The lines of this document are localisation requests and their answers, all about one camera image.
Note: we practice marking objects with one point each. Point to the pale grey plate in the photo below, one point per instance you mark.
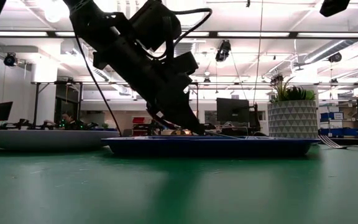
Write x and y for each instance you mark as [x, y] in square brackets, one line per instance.
[42, 140]

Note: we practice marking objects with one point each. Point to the red storage bins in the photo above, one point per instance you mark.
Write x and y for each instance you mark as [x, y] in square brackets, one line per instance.
[138, 120]

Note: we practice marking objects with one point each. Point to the long ceiling light strip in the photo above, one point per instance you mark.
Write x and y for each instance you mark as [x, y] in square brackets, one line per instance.
[253, 34]

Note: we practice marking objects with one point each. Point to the blue plastic tray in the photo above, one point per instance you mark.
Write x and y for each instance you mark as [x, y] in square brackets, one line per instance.
[197, 147]

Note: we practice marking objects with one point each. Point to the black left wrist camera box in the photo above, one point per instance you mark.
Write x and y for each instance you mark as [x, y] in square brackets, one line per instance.
[185, 63]

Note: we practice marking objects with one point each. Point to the metal spoon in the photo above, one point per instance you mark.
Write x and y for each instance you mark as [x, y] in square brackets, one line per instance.
[222, 135]

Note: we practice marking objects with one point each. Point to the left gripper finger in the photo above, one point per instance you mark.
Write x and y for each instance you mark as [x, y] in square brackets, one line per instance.
[162, 116]
[182, 112]

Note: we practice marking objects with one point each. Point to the blue storage bins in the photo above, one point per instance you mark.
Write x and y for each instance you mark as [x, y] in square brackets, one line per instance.
[331, 116]

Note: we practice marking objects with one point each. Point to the black ceiling camera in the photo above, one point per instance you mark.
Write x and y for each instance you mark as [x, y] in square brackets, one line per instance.
[10, 59]
[335, 57]
[223, 51]

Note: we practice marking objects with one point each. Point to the metal fork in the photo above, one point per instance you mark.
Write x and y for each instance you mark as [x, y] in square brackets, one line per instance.
[329, 142]

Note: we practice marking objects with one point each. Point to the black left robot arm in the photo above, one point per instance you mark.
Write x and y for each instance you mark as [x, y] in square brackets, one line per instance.
[85, 18]

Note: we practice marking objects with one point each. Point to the small black monitor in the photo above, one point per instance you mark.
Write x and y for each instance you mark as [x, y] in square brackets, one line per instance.
[3, 110]

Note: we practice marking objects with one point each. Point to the grey triangle-pattern planter pot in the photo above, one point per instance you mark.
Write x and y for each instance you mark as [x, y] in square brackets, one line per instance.
[292, 119]

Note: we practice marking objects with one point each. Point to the round ceiling lamp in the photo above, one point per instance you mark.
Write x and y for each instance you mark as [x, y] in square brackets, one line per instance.
[53, 12]

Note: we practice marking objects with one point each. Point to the black metal frame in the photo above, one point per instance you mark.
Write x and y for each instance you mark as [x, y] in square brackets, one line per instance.
[36, 102]

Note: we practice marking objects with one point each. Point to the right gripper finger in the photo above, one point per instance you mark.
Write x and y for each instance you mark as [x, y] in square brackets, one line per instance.
[334, 7]

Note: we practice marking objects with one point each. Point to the green potted plant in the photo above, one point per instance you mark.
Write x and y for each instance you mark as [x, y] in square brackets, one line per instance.
[294, 93]

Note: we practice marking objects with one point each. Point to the large black monitor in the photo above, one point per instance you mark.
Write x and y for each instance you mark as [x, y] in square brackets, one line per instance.
[232, 110]

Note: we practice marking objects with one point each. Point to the person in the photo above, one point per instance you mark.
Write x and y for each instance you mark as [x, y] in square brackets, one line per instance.
[68, 119]

